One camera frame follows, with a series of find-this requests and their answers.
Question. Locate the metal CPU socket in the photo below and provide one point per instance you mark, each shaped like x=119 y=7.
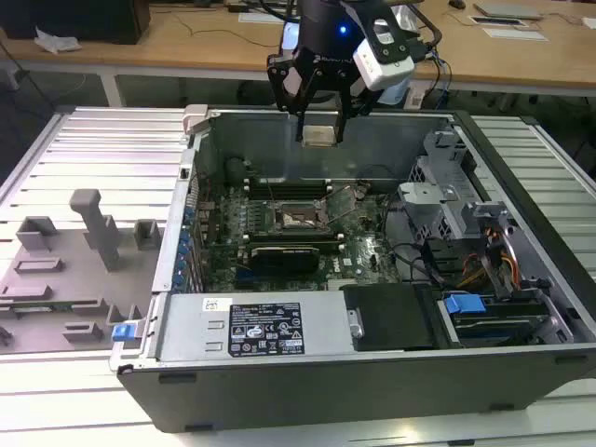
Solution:
x=298 y=219

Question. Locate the metal drive cage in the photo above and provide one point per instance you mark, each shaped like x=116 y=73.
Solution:
x=433 y=195

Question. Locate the blue disk carrier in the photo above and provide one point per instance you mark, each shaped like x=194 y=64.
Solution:
x=463 y=307

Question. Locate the graphics card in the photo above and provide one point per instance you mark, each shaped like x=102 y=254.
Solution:
x=284 y=261

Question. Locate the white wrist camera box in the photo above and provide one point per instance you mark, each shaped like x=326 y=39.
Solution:
x=377 y=70

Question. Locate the black RAM slot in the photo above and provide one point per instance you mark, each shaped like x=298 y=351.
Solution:
x=288 y=186
x=288 y=191
x=291 y=232
x=288 y=196
x=291 y=235
x=291 y=239
x=288 y=181

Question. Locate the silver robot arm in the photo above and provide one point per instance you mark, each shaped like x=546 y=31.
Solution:
x=395 y=93

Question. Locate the grey power supply unit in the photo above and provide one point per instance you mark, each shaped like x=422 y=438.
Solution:
x=195 y=321

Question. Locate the silver square CPU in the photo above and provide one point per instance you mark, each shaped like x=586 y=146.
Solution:
x=319 y=136

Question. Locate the black open PC case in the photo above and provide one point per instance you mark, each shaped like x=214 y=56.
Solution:
x=279 y=396

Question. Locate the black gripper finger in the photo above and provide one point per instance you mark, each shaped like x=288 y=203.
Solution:
x=281 y=98
x=341 y=121

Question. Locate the crumpled white paper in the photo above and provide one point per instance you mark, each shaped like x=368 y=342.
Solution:
x=58 y=39

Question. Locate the blue case latch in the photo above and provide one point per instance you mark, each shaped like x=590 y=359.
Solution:
x=121 y=333

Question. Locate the grey parts rack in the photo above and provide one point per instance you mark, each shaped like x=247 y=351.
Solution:
x=46 y=274

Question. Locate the green motherboard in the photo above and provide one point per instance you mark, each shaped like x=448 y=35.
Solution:
x=358 y=251

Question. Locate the wooden desk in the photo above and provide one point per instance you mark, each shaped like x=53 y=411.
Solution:
x=186 y=51

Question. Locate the black box on desk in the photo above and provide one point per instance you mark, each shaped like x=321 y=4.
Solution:
x=84 y=21

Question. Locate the RAM stick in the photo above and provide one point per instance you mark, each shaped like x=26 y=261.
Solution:
x=51 y=307

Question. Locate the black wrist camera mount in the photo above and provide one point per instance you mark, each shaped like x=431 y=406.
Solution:
x=388 y=37

